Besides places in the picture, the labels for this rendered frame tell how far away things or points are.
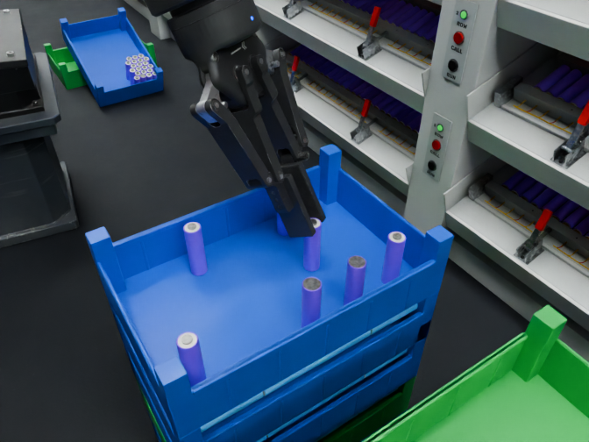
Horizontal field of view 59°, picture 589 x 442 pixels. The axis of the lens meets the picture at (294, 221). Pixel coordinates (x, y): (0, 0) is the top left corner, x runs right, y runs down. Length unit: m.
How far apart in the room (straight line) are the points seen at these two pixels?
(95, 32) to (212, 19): 1.45
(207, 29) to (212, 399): 0.30
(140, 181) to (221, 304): 0.79
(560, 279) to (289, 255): 0.48
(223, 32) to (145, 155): 0.97
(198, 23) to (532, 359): 0.40
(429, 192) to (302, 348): 0.58
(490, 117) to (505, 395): 0.49
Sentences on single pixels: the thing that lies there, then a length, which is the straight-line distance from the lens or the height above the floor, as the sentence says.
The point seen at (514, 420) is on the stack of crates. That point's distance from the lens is 0.50.
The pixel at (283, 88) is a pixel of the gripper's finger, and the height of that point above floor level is 0.51.
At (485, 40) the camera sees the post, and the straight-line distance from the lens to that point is 0.83.
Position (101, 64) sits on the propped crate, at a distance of 1.78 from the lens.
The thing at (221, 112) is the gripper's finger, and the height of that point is 0.53.
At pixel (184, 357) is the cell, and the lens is 0.45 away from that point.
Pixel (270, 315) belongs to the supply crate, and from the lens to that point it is 0.53.
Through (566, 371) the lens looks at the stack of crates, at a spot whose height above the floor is 0.35.
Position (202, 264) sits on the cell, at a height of 0.34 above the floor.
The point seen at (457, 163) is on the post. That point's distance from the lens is 0.92.
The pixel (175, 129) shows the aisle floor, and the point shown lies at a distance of 1.49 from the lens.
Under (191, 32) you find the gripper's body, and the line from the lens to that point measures 0.45.
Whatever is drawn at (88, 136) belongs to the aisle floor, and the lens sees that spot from 1.53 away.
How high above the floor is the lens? 0.73
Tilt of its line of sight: 40 degrees down
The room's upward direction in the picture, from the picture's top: straight up
